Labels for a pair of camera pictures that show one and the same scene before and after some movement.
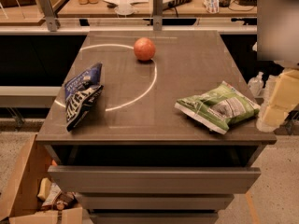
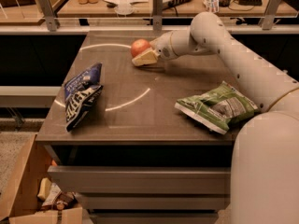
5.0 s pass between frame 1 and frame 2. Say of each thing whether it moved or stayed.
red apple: stayed
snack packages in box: stayed
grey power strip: stayed
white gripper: moved
